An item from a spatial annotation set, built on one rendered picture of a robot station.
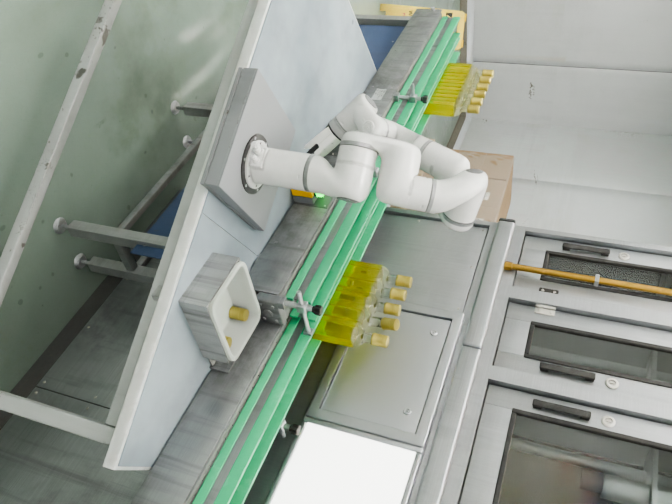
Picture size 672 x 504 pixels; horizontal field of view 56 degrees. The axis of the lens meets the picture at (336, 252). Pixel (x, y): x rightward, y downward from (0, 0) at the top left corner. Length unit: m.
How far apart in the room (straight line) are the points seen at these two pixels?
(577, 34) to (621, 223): 2.13
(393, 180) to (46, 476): 1.25
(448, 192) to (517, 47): 6.33
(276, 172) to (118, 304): 0.96
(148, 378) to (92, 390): 0.62
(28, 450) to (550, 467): 1.45
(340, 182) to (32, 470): 1.19
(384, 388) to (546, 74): 6.42
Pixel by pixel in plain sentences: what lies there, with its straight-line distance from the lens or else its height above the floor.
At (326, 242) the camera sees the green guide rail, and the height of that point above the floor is 0.92.
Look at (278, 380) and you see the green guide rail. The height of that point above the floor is 0.94.
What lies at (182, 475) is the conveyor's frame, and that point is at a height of 0.84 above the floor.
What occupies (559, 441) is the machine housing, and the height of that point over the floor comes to 1.64.
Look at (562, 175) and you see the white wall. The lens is 7.49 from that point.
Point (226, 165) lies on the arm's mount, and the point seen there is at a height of 0.80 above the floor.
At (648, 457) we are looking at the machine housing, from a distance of 1.86.
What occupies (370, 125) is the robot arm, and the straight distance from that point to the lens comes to 1.80.
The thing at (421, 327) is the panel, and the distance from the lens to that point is 1.97.
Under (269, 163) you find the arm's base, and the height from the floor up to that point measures 0.86.
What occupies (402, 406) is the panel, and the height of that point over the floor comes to 1.23.
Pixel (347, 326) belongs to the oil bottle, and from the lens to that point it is 1.80.
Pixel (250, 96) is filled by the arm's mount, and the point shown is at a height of 0.80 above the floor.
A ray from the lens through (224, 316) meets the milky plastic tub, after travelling 1.72.
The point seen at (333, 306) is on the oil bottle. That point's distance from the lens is 1.85.
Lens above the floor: 1.59
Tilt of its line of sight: 20 degrees down
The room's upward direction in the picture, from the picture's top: 100 degrees clockwise
